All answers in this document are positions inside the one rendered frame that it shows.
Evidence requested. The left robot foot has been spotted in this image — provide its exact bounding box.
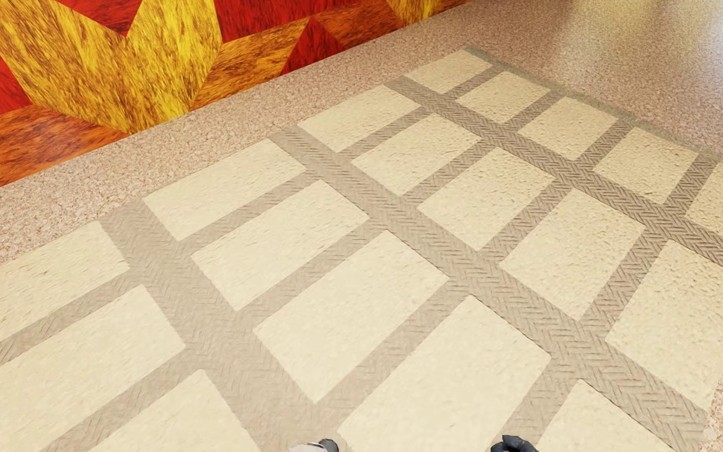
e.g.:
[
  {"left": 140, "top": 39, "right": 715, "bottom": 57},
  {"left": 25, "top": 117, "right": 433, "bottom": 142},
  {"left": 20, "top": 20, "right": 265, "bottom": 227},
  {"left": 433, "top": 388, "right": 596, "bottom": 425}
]
[{"left": 287, "top": 439, "right": 341, "bottom": 452}]

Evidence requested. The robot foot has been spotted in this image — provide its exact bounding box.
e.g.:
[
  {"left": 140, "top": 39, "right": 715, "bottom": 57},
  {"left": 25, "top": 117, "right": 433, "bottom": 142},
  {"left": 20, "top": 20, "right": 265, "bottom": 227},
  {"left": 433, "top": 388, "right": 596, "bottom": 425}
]
[
  {"left": 287, "top": 439, "right": 341, "bottom": 452},
  {"left": 489, "top": 434, "right": 539, "bottom": 452}
]

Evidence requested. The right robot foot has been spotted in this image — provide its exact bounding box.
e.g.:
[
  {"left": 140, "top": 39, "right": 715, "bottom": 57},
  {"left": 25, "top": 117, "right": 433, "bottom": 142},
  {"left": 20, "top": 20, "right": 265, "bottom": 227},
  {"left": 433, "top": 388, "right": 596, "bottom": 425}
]
[{"left": 489, "top": 434, "right": 539, "bottom": 452}]

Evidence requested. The beige grid-patterned rug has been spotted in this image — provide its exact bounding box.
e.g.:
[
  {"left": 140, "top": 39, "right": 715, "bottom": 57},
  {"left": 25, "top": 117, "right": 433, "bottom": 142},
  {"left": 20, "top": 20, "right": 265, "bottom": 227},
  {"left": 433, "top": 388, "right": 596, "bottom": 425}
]
[{"left": 0, "top": 45, "right": 723, "bottom": 452}]

